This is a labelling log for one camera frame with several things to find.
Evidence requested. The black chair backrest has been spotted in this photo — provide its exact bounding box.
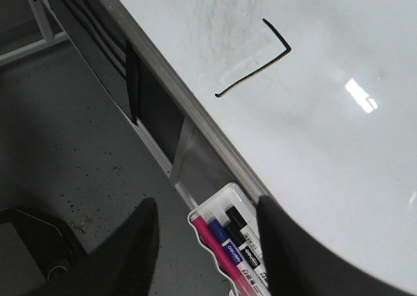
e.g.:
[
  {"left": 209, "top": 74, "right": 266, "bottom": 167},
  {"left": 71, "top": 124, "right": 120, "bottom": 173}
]
[{"left": 48, "top": 0, "right": 141, "bottom": 124}]

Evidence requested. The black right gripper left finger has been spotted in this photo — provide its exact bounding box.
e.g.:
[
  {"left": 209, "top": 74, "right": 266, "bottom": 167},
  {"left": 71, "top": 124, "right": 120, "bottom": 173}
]
[{"left": 30, "top": 198, "right": 160, "bottom": 295}]

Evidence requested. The black capped whiteboard marker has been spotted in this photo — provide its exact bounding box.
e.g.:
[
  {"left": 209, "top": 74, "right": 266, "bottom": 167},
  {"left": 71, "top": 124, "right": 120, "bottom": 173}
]
[{"left": 225, "top": 206, "right": 266, "bottom": 272}]

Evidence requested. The pink whiteboard marker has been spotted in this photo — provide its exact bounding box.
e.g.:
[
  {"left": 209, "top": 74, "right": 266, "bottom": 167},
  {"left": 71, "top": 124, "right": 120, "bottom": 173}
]
[{"left": 190, "top": 213, "right": 256, "bottom": 295}]

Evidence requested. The white whiteboard with metal frame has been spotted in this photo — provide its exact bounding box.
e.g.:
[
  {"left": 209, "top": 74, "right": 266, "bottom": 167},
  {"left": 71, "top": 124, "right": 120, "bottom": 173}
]
[{"left": 101, "top": 0, "right": 416, "bottom": 294}]

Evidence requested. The black device on floor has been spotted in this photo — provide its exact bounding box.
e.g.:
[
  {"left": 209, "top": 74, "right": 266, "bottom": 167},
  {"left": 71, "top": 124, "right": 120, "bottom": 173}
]
[{"left": 1, "top": 207, "right": 87, "bottom": 282}]

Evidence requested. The blue capped whiteboard marker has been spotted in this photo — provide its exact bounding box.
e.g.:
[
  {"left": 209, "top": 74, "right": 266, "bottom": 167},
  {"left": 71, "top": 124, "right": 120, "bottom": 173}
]
[{"left": 208, "top": 218, "right": 263, "bottom": 295}]

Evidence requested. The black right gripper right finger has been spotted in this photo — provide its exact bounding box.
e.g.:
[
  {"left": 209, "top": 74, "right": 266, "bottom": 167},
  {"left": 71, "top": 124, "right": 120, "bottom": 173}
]
[{"left": 256, "top": 196, "right": 408, "bottom": 295}]

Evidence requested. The white plastic marker tray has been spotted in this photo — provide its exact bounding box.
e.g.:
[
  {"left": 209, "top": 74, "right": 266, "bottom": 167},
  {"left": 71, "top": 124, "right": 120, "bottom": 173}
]
[{"left": 188, "top": 183, "right": 260, "bottom": 295}]

